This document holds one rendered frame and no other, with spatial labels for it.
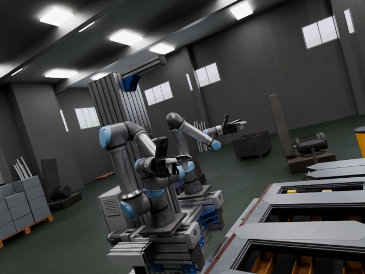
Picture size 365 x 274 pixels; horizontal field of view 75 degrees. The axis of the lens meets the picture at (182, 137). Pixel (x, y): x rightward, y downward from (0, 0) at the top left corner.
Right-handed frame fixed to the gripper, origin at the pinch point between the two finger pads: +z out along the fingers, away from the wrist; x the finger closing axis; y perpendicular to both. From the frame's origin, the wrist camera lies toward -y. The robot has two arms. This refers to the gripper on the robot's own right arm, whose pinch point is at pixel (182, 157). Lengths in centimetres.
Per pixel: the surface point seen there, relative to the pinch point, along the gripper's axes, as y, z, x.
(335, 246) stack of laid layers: 54, 20, -63
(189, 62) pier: -373, -758, -695
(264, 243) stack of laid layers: 56, -12, -53
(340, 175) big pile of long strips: 41, -5, -150
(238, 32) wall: -436, -548, -818
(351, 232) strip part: 51, 23, -75
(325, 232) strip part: 52, 13, -71
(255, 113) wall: -79, -565, -858
